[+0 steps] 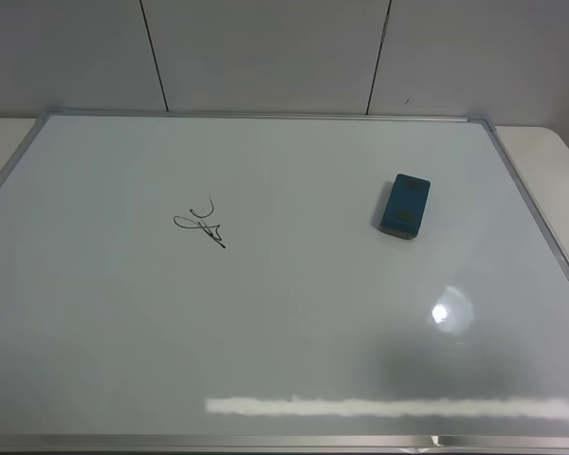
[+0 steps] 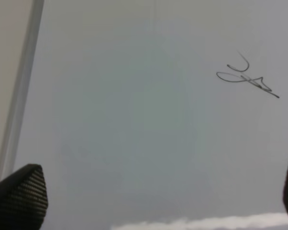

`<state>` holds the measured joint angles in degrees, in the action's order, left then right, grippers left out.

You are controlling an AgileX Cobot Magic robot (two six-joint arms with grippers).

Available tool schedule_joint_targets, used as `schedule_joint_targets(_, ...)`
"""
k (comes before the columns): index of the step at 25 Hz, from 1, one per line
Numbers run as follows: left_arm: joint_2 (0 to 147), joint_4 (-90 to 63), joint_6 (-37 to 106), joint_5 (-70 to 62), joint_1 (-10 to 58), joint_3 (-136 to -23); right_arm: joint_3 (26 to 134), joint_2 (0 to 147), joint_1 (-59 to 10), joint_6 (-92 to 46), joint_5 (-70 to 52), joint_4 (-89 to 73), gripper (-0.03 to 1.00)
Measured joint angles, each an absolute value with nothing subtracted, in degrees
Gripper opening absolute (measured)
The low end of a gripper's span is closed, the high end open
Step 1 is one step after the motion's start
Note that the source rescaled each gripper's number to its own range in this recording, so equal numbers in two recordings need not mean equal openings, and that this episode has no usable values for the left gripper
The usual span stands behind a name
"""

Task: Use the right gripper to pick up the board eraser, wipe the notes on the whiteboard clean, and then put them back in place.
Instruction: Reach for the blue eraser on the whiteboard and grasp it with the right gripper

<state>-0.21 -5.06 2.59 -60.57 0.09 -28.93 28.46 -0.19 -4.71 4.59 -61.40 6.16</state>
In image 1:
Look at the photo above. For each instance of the white whiteboard with aluminium frame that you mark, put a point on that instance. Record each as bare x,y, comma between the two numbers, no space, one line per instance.
312,331

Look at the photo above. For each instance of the blue board eraser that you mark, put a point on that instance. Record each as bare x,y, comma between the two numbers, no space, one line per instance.
401,206

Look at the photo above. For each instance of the black marker scribble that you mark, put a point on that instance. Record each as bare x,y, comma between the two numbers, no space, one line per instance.
196,220

